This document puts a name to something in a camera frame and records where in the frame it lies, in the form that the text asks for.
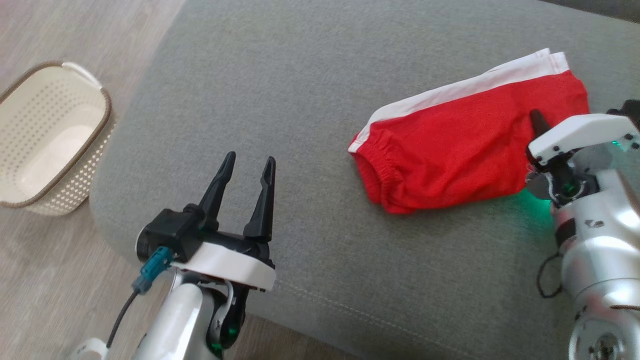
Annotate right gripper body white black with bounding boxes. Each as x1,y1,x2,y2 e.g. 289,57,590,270
525,113,640,202

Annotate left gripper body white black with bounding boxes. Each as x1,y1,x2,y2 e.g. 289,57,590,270
181,202,277,293

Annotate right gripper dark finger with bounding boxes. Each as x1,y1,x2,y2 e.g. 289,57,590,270
529,108,552,137

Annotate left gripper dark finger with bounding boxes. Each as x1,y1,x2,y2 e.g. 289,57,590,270
197,151,237,232
243,156,277,242

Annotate red Bulls 23 shorts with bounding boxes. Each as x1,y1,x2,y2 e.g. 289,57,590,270
348,48,591,215

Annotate grey sofa seat cushion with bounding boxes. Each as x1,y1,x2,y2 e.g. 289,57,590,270
89,0,640,360

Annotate cream perforated laundry basket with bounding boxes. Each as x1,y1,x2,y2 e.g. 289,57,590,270
0,60,116,217

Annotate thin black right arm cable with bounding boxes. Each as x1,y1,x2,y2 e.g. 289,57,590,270
536,251,565,300

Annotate white left cable label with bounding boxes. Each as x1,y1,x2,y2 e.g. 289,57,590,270
69,338,109,360

